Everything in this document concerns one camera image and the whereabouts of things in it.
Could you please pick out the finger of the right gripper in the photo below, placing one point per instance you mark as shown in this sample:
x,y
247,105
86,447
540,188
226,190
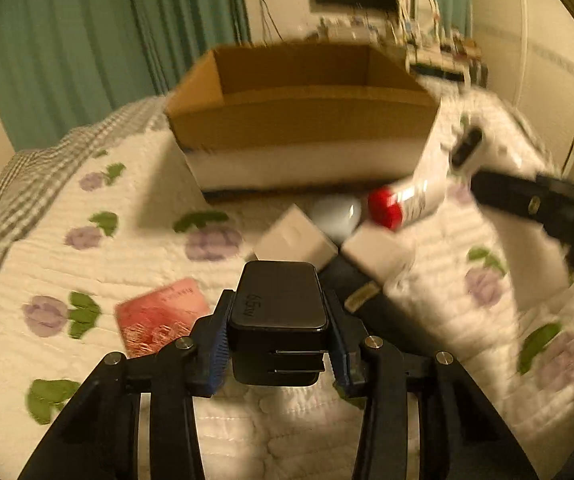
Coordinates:
x,y
514,195

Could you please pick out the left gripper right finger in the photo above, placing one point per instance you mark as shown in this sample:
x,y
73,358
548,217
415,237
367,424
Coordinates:
x,y
422,408

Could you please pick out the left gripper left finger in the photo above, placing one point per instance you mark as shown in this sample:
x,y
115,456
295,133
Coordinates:
x,y
96,434

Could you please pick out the white bottle red cap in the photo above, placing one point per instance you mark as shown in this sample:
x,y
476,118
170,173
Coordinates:
x,y
404,202

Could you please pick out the white rectangular charger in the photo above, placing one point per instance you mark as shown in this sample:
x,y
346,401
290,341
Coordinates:
x,y
378,252

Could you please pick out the black power adapter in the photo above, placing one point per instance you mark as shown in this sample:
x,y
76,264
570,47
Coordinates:
x,y
278,326

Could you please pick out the white charger cube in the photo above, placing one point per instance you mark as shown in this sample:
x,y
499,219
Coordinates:
x,y
294,237

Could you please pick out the floral white quilt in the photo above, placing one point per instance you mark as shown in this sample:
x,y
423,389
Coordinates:
x,y
135,221

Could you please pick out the red booklet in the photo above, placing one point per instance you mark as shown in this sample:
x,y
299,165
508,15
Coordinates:
x,y
149,322

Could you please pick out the white wardrobe sliding doors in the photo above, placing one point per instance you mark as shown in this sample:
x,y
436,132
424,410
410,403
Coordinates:
x,y
528,46

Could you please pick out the light blue oval case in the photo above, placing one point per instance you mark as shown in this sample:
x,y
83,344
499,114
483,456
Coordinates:
x,y
337,216

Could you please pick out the white dressing table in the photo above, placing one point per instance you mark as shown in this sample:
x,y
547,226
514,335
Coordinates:
x,y
423,50

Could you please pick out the grey checked bed sheet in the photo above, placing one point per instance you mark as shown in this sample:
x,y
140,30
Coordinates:
x,y
33,178

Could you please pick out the brown cardboard box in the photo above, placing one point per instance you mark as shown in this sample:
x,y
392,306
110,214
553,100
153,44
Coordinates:
x,y
299,115

